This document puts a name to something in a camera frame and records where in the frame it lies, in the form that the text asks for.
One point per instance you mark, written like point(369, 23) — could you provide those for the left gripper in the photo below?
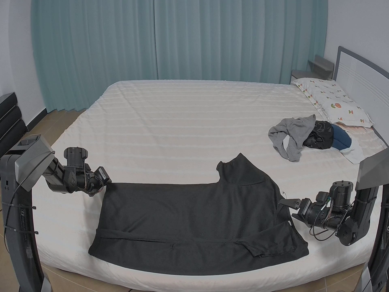
point(89, 183)

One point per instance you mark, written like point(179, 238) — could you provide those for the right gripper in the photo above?
point(314, 216)

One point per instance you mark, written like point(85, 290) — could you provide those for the black T-shirt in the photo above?
point(182, 217)

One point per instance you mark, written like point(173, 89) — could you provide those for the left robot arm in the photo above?
point(33, 163)

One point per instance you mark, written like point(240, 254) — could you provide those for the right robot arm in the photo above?
point(363, 211)

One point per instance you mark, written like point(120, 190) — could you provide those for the bed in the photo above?
point(182, 126)

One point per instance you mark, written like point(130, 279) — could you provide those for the grey garment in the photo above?
point(296, 132)

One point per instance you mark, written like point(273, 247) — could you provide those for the black printed garment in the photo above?
point(320, 135)

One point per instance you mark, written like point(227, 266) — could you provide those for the white knit garment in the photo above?
point(354, 154)

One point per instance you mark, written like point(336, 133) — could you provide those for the dark blue garment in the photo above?
point(340, 138)

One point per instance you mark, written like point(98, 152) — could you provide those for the black chest of drawers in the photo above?
point(10, 117)

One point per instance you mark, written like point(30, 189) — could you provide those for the white printed pillow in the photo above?
point(331, 102)

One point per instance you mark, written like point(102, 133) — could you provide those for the blue-green curtain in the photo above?
point(237, 32)
point(97, 41)

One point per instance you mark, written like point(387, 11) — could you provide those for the grey bedside table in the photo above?
point(319, 65)

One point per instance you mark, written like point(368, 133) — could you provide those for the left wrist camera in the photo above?
point(104, 175)

